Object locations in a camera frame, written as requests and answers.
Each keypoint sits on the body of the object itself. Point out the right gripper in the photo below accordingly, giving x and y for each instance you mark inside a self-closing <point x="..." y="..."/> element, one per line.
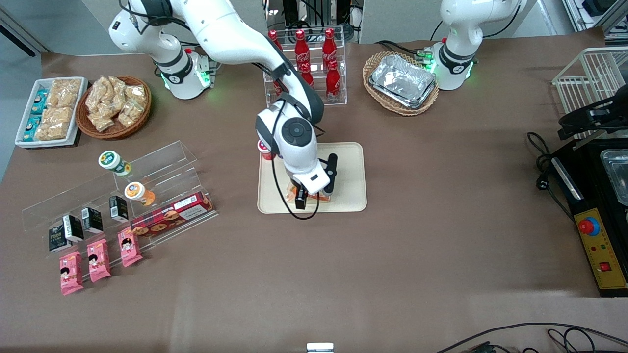
<point x="300" y="198"/>

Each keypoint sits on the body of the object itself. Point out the triangle sandwich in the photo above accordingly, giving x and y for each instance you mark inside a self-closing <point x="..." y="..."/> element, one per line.
<point x="322" y="198"/>

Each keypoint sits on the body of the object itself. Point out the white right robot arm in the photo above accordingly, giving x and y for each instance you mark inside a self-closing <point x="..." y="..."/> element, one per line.
<point x="221" y="29"/>

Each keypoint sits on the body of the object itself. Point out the cream plastic tray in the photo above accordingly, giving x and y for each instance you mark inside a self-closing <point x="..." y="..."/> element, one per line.
<point x="349" y="166"/>

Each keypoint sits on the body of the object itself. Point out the silver foil tray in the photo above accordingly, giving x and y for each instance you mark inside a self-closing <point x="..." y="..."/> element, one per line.
<point x="402" y="76"/>
<point x="417" y="104"/>

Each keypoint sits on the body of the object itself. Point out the white rectangular snack tray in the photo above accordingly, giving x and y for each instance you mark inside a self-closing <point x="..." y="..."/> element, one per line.
<point x="22" y="142"/>

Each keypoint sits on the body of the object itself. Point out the red-lid small cup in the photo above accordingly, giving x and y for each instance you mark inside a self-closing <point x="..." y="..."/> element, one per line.
<point x="265" y="149"/>

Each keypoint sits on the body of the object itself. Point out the clear acrylic bottle rack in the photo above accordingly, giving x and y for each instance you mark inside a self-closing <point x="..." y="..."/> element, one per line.
<point x="341" y="95"/>

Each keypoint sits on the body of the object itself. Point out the red cola bottle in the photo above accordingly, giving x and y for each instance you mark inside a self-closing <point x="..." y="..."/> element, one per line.
<point x="329" y="48"/>
<point x="301" y="49"/>
<point x="273" y="37"/>
<point x="333" y="83"/>
<point x="307" y="73"/>

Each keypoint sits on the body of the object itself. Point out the light woven wicker basket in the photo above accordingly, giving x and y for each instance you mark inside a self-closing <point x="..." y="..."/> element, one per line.
<point x="378" y="100"/>

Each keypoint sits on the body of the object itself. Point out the red cookie box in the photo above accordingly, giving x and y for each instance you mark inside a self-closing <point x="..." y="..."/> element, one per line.
<point x="171" y="215"/>

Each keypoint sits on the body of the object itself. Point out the clear acrylic tiered shelf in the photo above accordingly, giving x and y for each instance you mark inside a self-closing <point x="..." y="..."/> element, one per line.
<point x="167" y="162"/>

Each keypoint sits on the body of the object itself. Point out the small white grey device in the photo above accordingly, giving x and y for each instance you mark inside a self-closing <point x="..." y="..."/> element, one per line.
<point x="320" y="348"/>

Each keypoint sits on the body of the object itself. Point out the orange-lid small cup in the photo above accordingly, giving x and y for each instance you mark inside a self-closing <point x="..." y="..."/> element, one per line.
<point x="136" y="191"/>

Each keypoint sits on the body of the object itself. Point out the pink snack packet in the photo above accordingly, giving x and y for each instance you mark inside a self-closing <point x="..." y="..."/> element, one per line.
<point x="98" y="261"/>
<point x="129" y="248"/>
<point x="71" y="274"/>

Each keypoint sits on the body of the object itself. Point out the brown wicker basket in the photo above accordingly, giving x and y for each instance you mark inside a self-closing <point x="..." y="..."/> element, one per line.
<point x="140" y="120"/>

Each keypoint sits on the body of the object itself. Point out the small black carton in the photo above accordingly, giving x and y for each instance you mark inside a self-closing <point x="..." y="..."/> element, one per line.
<point x="118" y="209"/>
<point x="73" y="228"/>
<point x="92" y="220"/>
<point x="57" y="239"/>

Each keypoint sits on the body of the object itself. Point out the black equipment rack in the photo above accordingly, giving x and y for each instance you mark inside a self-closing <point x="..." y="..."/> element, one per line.
<point x="314" y="12"/>

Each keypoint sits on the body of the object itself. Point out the clear bag of beige snacks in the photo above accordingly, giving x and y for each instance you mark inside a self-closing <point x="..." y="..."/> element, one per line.
<point x="98" y="93"/>
<point x="130" y="113"/>
<point x="117" y="88"/>
<point x="102" y="121"/>
<point x="137" y="94"/>

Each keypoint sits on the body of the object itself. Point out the green-lid small cup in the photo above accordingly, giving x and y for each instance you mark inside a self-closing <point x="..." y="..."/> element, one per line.
<point x="112" y="161"/>

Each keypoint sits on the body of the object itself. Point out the blue snack pack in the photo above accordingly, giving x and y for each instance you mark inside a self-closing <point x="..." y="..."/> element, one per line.
<point x="31" y="128"/>
<point x="39" y="101"/>

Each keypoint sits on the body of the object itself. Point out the red emergency stop button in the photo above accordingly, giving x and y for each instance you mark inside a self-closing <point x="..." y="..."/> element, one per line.
<point x="588" y="226"/>

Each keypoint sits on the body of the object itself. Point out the black sealing machine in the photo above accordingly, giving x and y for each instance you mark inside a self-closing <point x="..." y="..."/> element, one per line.
<point x="593" y="196"/>

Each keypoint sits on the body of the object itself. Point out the yellow control panel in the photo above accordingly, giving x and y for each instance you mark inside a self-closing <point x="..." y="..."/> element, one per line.
<point x="608" y="250"/>

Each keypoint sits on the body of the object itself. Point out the clear plastic container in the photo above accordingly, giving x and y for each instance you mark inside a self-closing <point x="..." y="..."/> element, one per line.
<point x="619" y="171"/>

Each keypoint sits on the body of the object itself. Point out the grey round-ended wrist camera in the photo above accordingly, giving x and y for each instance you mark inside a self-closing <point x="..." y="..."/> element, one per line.
<point x="332" y="171"/>

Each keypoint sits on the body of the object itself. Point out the red rocker switch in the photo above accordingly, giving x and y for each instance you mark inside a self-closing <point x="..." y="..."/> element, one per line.
<point x="605" y="267"/>

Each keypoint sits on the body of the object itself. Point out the aluminium frame with equipment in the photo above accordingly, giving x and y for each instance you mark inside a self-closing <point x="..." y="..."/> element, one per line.
<point x="593" y="12"/>

